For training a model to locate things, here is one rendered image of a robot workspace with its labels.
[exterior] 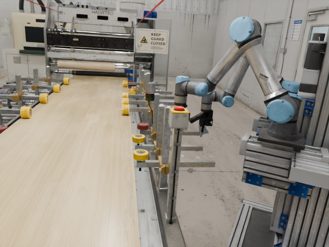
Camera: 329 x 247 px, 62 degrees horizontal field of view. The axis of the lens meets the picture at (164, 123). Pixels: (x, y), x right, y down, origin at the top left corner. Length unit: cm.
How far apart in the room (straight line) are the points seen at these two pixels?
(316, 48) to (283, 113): 50
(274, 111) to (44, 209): 103
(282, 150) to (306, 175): 18
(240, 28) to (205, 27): 930
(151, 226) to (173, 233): 19
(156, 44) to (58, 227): 341
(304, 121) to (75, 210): 131
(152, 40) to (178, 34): 644
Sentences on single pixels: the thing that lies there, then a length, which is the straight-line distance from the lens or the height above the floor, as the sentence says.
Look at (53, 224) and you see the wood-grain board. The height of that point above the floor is 90.
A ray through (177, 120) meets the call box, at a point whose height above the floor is 118.
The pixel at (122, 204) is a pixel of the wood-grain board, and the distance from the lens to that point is 106.
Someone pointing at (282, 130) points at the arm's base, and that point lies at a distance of 152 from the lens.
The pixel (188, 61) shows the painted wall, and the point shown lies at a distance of 1061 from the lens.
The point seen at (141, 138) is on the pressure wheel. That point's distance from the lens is 168.
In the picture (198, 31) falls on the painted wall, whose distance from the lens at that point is 1064.
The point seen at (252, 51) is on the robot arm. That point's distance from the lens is 140.
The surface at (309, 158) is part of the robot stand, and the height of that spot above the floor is 97.
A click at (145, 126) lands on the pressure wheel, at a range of 192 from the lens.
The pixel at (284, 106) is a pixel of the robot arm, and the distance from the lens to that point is 136.
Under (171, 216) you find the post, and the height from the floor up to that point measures 74.
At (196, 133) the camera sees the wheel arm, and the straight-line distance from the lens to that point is 202.
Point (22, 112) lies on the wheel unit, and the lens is 211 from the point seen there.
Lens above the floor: 149
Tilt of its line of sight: 17 degrees down
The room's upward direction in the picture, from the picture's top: 4 degrees clockwise
